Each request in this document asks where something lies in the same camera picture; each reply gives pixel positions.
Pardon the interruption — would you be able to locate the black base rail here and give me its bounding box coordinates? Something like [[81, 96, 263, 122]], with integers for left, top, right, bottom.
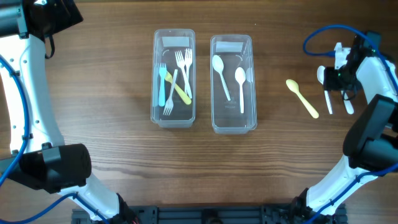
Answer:
[[70, 203, 349, 224]]

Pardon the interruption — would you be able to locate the white plastic spoon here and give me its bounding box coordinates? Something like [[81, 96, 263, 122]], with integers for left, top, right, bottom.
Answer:
[[317, 65, 333, 114], [341, 90, 354, 114], [212, 55, 231, 101], [235, 67, 246, 114]]

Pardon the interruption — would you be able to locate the left blue cable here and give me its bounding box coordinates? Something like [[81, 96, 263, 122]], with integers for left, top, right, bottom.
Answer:
[[0, 55, 108, 224]]

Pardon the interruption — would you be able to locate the curved white plastic fork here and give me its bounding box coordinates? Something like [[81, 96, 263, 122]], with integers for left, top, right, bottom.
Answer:
[[185, 48, 193, 98]]

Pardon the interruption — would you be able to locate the yellow plastic spoon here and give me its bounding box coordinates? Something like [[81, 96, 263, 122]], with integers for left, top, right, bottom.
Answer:
[[285, 79, 319, 119]]

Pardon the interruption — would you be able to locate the thin white plastic fork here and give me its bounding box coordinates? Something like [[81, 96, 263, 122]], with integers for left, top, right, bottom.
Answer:
[[163, 69, 178, 116]]

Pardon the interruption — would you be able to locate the yellow plastic fork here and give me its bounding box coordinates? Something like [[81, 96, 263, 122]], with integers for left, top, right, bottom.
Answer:
[[165, 72, 192, 105]]

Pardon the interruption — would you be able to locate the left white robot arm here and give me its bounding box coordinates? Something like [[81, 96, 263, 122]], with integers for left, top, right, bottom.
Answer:
[[1, 0, 139, 223]]

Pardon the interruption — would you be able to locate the wide white plastic fork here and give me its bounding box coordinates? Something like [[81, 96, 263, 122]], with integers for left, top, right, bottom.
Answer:
[[159, 63, 167, 106]]

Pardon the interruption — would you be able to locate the left clear plastic container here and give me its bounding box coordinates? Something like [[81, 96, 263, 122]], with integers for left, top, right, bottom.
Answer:
[[150, 29, 196, 128]]

